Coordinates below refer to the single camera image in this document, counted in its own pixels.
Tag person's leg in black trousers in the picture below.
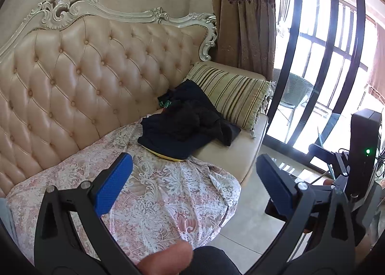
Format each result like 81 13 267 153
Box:
180 246 236 275

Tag black framed glass doors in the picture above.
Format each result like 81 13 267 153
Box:
266 0 385 175

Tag brown patterned curtain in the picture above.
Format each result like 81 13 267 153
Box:
212 0 276 83

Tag black garment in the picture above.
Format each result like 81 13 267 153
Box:
162 79 242 147

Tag striped beige pillow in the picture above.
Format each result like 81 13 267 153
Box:
183 62 273 138

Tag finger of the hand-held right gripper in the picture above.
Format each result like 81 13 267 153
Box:
308 142 351 174

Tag pink floral blanket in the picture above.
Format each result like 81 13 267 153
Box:
6 120 243 266

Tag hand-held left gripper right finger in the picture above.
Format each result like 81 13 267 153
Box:
247 154 358 275

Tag beige tufted leather sofa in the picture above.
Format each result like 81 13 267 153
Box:
0 0 270 199

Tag hanging pink blanket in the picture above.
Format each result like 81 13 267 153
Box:
367 23 385 98

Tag wicker balcony chair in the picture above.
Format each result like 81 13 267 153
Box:
272 72 314 141

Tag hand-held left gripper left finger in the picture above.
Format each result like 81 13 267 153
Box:
34 152 142 275

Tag light blue cloth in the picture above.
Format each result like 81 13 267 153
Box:
0 197 16 235

